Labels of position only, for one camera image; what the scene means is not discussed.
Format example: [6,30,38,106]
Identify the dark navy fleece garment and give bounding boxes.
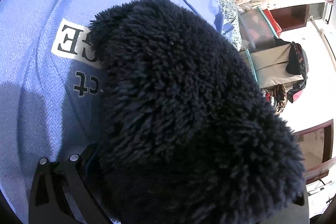
[86,0,304,223]

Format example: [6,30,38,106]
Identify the hanging colourful clothes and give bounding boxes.
[262,85,288,115]

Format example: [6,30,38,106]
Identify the blue printed bed sheet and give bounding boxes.
[1,0,228,223]

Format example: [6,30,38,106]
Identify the beige fabric storage box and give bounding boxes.
[249,44,303,89]

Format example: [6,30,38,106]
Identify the dark bag on box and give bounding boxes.
[285,42,309,103]

